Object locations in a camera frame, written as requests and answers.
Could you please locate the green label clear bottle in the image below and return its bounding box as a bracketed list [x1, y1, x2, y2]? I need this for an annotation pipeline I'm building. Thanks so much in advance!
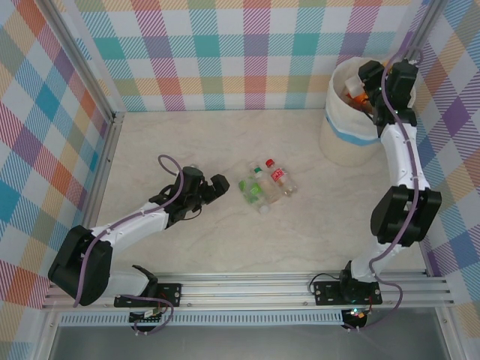
[238, 178, 271, 215]

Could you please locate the aluminium mounting rail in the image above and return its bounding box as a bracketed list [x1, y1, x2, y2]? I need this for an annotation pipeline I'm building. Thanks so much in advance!
[41, 270, 454, 311]

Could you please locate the left black mount plate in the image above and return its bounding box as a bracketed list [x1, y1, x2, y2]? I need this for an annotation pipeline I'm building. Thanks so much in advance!
[114, 283, 184, 309]

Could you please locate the right black mount plate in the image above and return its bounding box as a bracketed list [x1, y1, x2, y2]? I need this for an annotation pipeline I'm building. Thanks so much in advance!
[313, 279, 383, 307]

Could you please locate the aluminium frame post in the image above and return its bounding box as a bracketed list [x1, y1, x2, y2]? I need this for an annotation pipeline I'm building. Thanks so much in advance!
[37, 0, 127, 125]
[389, 0, 442, 76]

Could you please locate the white label orange cap bottle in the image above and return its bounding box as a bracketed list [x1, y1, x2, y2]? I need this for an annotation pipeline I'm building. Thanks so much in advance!
[343, 76, 371, 109]

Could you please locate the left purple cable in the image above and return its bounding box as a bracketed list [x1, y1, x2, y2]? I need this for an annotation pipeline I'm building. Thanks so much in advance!
[73, 154, 185, 337]

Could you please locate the cream fabric bin blue stripe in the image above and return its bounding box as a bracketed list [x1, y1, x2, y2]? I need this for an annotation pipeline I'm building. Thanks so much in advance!
[319, 56, 416, 167]

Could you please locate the small circuit board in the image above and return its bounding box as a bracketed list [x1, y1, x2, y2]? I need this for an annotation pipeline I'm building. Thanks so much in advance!
[344, 307, 371, 324]
[129, 307, 165, 324]

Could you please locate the black mount plate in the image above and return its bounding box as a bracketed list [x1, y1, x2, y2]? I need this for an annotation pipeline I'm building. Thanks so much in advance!
[313, 279, 383, 307]
[114, 283, 184, 309]

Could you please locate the grey metal panel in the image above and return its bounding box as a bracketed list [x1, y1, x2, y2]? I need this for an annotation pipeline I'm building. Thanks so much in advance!
[48, 325, 451, 360]

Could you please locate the aluminium frame base beam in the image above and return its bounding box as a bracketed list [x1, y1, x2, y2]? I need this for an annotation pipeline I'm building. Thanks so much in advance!
[76, 112, 125, 256]
[419, 243, 432, 277]

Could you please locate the white slotted cable duct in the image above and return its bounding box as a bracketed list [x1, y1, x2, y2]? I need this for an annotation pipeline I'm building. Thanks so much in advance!
[58, 313, 346, 326]

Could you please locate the red label red cap bottle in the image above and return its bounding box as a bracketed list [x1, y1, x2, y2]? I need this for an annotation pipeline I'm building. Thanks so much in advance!
[265, 157, 299, 198]

